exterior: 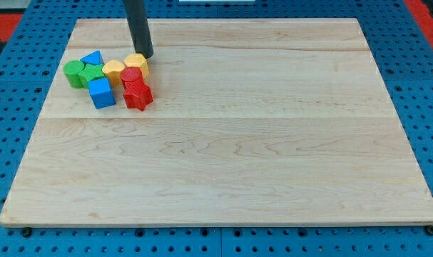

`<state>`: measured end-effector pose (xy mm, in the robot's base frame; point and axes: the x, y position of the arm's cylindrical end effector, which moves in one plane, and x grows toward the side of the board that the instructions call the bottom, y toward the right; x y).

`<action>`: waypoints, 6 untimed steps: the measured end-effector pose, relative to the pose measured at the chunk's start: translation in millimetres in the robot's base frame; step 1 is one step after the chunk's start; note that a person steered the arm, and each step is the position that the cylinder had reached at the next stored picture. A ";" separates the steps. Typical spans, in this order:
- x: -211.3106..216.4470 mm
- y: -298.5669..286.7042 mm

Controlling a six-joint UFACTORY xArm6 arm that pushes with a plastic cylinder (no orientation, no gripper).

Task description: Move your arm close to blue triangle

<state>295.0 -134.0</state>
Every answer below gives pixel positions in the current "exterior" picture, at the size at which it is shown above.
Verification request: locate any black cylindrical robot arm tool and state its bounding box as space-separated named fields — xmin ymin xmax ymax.
xmin=123 ymin=0 xmax=154 ymax=59

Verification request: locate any blue triangle block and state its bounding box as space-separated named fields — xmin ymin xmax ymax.
xmin=80 ymin=50 xmax=104 ymax=65

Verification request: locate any light wooden board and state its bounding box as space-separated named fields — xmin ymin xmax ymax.
xmin=0 ymin=18 xmax=433 ymax=228

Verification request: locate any red star block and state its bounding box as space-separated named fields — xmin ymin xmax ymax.
xmin=123 ymin=79 xmax=153 ymax=111

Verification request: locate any red cylinder block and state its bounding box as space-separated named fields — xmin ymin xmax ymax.
xmin=120 ymin=66 xmax=143 ymax=86

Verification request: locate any yellow hexagon block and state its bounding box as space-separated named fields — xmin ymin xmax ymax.
xmin=123 ymin=54 xmax=150 ymax=79

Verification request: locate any yellow heart block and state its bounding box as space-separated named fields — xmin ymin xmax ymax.
xmin=102 ymin=60 xmax=126 ymax=86

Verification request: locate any blue cube block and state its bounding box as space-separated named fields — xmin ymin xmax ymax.
xmin=88 ymin=78 xmax=116 ymax=109

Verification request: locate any green star block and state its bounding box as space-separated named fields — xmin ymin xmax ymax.
xmin=78 ymin=64 xmax=105 ymax=89

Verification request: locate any green cylinder block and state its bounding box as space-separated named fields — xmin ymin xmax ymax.
xmin=63 ymin=60 xmax=85 ymax=89

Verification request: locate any blue perforated base panel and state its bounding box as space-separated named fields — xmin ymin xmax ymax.
xmin=0 ymin=0 xmax=433 ymax=256

